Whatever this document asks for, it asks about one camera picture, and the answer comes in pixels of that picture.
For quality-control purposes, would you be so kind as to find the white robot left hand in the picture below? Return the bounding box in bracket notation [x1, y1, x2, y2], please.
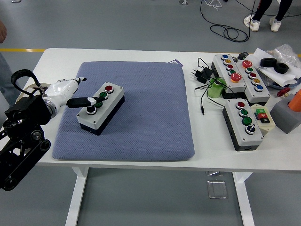
[44, 76, 105, 109]

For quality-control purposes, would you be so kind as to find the grey four-button control box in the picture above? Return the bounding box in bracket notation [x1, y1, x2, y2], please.
[222, 98, 264, 152]
[76, 81, 125, 136]

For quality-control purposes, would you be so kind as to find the grey five-button control box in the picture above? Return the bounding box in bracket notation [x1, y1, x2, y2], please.
[235, 58, 271, 104]
[211, 53, 247, 99]

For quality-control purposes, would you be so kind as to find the beige tray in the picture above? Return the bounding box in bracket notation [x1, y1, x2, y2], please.
[17, 82, 51, 105]

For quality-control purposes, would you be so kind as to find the person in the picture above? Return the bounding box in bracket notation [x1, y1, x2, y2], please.
[243, 0, 293, 32]
[0, 20, 22, 107]

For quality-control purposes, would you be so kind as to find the blue-grey padded mat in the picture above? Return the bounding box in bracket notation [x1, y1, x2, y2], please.
[51, 61, 196, 162]

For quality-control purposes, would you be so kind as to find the white table leg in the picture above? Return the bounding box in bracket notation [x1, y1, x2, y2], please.
[65, 166, 89, 226]
[232, 171, 256, 226]

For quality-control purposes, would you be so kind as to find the purple and white card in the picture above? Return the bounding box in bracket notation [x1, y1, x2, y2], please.
[167, 58, 183, 68]

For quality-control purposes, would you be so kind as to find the black power adapter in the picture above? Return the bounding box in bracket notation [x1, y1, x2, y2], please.
[190, 67, 212, 83]

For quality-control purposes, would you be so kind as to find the green plastic cylinder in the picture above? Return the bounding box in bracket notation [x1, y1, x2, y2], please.
[207, 77, 226, 98]

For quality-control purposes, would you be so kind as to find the white paper sheet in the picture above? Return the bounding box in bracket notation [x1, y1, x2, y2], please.
[253, 48, 301, 87]

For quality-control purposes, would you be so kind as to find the blue plastic basin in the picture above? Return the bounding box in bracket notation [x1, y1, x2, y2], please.
[268, 79, 301, 90]

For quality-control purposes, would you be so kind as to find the red valve knob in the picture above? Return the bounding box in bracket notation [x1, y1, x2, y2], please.
[277, 87, 292, 97]

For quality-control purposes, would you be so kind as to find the grey block holder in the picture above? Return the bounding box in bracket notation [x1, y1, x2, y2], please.
[269, 93, 301, 135]

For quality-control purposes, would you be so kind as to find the clear bubble wrap bag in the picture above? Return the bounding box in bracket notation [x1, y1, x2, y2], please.
[267, 43, 301, 80]

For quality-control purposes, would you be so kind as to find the orange cylinder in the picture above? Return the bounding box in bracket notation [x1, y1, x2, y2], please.
[288, 89, 301, 113]

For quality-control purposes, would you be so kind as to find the black adapter cord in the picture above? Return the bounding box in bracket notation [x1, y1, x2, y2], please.
[194, 57, 226, 116]

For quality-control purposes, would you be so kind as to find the white wire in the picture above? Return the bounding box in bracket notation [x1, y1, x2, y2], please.
[204, 0, 223, 11]

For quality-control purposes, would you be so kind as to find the black floor cable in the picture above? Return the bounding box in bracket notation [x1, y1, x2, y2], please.
[199, 0, 261, 43]

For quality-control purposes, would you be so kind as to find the black foam ring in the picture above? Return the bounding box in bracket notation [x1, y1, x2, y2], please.
[260, 57, 278, 67]
[274, 62, 290, 74]

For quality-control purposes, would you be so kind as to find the cream three-button switch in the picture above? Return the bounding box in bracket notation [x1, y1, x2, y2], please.
[249, 103, 276, 137]

